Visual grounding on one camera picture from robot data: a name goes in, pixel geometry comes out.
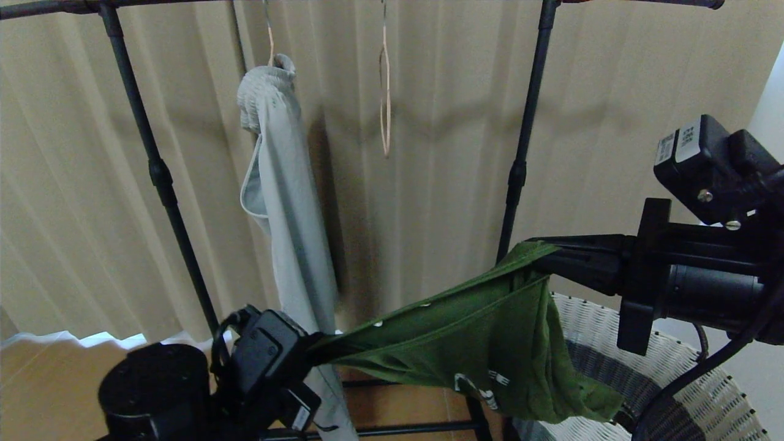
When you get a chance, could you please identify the black clothes rack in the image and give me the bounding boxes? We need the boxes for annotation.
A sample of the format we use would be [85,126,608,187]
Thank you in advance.
[0,0,725,441]

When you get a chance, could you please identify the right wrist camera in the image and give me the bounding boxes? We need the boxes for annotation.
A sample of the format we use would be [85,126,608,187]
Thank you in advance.
[652,113,784,226]

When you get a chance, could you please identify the pale grey shorts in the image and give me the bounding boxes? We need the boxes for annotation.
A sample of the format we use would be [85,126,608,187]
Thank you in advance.
[237,54,359,441]

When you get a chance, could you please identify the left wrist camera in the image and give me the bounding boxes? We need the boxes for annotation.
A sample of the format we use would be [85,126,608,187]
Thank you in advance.
[211,306,316,408]

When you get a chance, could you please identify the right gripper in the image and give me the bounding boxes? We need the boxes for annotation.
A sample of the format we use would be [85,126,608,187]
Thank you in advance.
[528,198,766,356]

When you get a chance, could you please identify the black cable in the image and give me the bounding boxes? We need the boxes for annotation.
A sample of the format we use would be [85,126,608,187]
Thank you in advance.
[210,306,252,375]
[631,288,784,441]

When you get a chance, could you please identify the green shirt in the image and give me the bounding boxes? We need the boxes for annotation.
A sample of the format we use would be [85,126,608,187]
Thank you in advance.
[309,241,625,424]

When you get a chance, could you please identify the pink clothes hanger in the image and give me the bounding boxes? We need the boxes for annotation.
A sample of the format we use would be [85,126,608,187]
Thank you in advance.
[262,0,277,67]
[378,0,393,159]

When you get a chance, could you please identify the white laundry basket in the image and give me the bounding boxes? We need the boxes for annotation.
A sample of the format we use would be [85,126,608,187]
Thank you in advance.
[514,293,769,441]

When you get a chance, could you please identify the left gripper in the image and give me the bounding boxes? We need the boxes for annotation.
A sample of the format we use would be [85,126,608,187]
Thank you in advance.
[245,381,323,441]

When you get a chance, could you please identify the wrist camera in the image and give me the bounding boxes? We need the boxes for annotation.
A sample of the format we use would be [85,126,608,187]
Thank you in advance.
[652,113,784,226]
[211,306,316,408]

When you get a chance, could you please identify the beige curtain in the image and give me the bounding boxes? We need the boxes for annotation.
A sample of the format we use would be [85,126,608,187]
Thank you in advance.
[0,0,784,344]

